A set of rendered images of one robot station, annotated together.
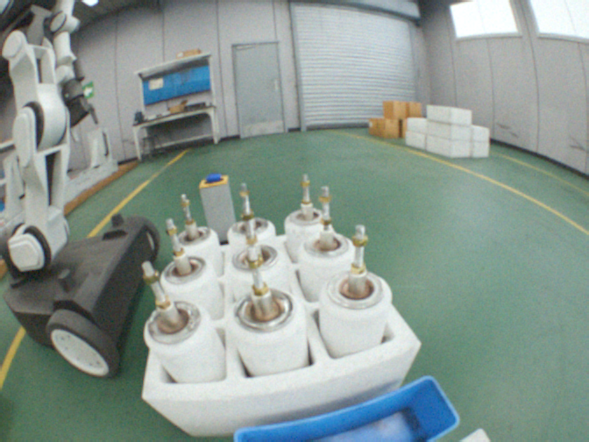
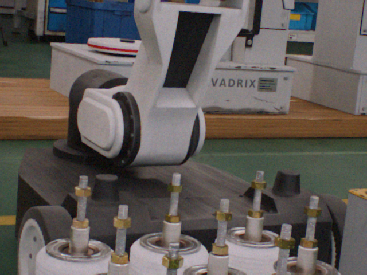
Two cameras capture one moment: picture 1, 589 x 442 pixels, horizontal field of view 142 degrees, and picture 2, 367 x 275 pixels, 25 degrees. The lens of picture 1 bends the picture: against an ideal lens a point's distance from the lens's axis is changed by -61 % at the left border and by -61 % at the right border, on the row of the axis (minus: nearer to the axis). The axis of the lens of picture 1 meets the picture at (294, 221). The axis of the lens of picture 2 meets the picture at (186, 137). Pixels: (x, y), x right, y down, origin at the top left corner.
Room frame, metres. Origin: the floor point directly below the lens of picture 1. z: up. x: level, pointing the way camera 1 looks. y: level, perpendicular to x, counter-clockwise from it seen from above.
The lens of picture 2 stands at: (0.03, -0.74, 0.57)
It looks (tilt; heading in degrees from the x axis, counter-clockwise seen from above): 11 degrees down; 73
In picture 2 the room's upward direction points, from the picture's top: 5 degrees clockwise
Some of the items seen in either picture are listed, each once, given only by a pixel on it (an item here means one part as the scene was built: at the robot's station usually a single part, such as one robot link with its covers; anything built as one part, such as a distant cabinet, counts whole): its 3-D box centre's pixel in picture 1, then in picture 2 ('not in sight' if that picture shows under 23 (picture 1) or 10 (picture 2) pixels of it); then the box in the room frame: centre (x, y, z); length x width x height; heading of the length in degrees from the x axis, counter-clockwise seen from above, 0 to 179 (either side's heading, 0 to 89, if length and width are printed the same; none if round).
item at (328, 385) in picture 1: (269, 325); not in sight; (0.33, 0.07, 0.09); 0.39 x 0.39 x 0.18; 11
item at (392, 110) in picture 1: (393, 110); not in sight; (3.82, -1.73, 0.45); 0.30 x 0.24 x 0.30; 12
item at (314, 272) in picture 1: (327, 287); not in sight; (0.35, -0.05, 0.16); 0.10 x 0.10 x 0.18
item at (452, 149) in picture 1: (448, 146); not in sight; (2.43, -1.82, 0.09); 0.39 x 0.39 x 0.18; 14
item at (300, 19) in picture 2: not in sight; (277, 14); (2.59, 5.40, 0.36); 0.50 x 0.38 x 0.21; 99
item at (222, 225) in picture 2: (249, 228); (221, 233); (0.33, 0.07, 0.30); 0.01 x 0.01 x 0.08
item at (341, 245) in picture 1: (326, 245); not in sight; (0.35, -0.05, 0.25); 0.08 x 0.08 x 0.01
